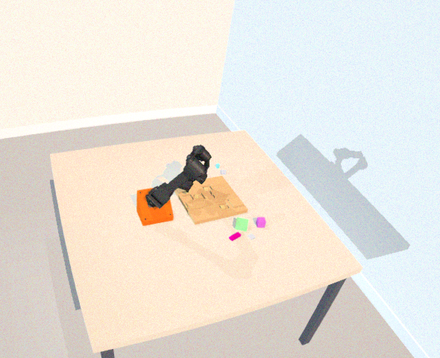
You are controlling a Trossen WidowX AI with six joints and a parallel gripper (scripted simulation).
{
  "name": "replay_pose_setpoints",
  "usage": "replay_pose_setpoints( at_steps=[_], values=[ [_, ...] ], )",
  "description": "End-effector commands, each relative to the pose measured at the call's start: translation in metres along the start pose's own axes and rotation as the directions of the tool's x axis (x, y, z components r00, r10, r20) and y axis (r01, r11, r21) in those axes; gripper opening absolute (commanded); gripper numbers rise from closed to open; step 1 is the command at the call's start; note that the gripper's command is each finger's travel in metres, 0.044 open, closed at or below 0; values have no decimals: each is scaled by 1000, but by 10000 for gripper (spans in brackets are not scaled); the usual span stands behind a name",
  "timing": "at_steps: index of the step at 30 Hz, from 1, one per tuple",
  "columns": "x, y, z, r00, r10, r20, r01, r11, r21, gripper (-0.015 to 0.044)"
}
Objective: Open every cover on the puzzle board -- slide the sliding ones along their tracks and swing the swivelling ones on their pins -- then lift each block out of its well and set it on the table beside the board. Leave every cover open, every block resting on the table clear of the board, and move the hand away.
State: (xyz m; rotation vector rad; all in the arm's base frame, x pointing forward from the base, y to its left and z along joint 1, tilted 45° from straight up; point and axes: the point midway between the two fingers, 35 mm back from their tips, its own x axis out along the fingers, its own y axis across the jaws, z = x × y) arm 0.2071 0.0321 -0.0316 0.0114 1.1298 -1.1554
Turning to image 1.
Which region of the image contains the green block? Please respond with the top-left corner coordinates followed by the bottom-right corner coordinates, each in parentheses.
top-left (235, 217), bottom-right (249, 231)

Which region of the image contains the purple cube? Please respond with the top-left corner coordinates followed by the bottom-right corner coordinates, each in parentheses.
top-left (257, 217), bottom-right (265, 227)

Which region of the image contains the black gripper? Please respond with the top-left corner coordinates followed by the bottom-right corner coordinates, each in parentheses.
top-left (178, 179), bottom-right (195, 192)

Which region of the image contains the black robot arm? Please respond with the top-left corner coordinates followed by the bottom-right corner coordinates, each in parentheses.
top-left (145, 144), bottom-right (212, 209)

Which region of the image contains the magenta rectangular block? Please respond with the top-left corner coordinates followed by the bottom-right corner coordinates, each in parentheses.
top-left (229, 232), bottom-right (241, 241)

